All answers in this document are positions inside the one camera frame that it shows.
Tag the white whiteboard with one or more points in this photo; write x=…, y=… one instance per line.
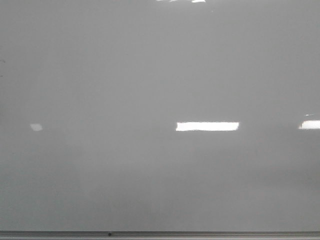
x=159, y=115

